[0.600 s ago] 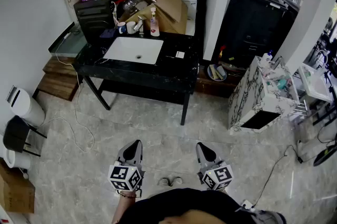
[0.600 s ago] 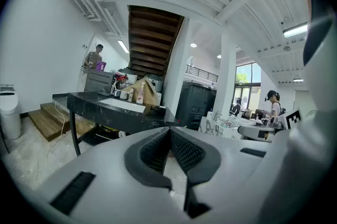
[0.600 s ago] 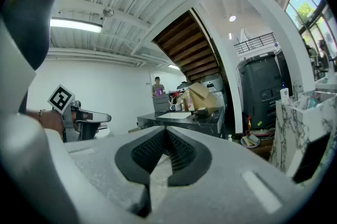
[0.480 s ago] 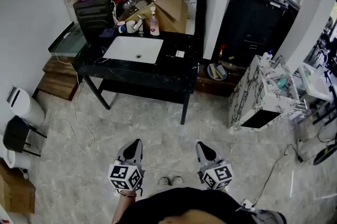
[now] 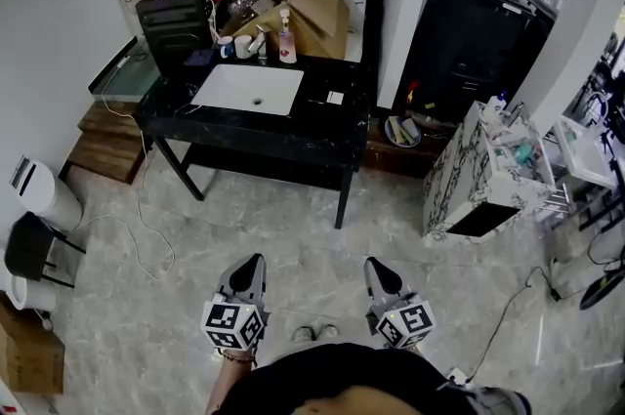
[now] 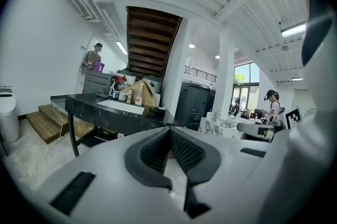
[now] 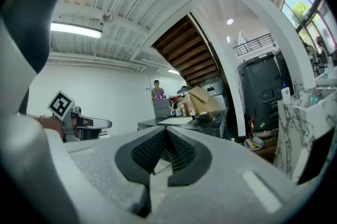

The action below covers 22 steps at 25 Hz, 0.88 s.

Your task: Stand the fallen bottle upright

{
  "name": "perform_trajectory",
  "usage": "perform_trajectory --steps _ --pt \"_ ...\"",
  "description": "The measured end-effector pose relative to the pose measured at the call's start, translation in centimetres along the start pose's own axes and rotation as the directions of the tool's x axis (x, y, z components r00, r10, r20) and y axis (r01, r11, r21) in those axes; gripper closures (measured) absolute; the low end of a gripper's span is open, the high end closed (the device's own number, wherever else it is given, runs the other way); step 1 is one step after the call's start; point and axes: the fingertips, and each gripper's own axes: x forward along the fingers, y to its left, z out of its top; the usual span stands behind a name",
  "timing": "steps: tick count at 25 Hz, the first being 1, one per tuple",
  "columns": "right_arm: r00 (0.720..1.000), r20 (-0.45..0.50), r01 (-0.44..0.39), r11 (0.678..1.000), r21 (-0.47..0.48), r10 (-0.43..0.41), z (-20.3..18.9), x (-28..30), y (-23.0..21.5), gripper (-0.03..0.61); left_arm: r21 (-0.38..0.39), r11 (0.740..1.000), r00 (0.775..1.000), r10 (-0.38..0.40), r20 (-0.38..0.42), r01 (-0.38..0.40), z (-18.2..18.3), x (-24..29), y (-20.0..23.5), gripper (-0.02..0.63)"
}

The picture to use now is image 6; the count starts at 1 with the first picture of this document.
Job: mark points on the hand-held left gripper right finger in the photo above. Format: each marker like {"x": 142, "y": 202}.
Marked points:
{"x": 194, "y": 162}

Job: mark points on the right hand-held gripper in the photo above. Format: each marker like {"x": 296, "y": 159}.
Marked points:
{"x": 266, "y": 130}

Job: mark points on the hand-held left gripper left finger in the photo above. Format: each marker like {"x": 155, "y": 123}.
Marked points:
{"x": 147, "y": 165}

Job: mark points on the pink label spray bottle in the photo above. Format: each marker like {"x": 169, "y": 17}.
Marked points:
{"x": 139, "y": 96}

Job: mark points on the wooden triangular stand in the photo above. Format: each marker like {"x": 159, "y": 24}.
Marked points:
{"x": 148, "y": 95}

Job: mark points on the small brown bottle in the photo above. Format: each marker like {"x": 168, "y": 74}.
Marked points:
{"x": 129, "y": 96}

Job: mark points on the white marble counter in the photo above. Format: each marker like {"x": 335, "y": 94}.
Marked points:
{"x": 221, "y": 125}

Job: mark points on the large glass window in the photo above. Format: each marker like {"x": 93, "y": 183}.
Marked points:
{"x": 246, "y": 78}

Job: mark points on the black cabinet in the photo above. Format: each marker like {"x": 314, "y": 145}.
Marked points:
{"x": 193, "y": 104}

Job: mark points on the black marble-top table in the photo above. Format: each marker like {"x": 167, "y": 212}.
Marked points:
{"x": 113, "y": 118}

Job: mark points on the white paper sheet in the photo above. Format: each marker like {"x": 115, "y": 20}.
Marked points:
{"x": 121, "y": 106}

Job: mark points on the white square column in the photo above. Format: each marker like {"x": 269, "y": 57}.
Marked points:
{"x": 223, "y": 78}

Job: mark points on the white cup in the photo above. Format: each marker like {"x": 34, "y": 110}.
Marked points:
{"x": 123, "y": 96}

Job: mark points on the black balcony railing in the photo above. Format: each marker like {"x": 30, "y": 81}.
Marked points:
{"x": 200, "y": 74}

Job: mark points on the round ceiling light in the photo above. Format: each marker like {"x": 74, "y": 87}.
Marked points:
{"x": 217, "y": 57}
{"x": 191, "y": 46}

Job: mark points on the grey metal box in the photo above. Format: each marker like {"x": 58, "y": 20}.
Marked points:
{"x": 96, "y": 82}

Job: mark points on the long ceiling tube light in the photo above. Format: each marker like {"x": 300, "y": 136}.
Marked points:
{"x": 121, "y": 47}
{"x": 292, "y": 30}

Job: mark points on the wooden floor steps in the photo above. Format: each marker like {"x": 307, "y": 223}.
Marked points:
{"x": 48, "y": 122}

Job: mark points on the purple plastic container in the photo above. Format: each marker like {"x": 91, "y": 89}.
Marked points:
{"x": 99, "y": 67}

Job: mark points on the brown wooden staircase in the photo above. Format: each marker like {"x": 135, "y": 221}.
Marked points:
{"x": 150, "y": 41}

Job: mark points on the white trash bin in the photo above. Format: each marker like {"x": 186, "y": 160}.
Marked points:
{"x": 8, "y": 117}

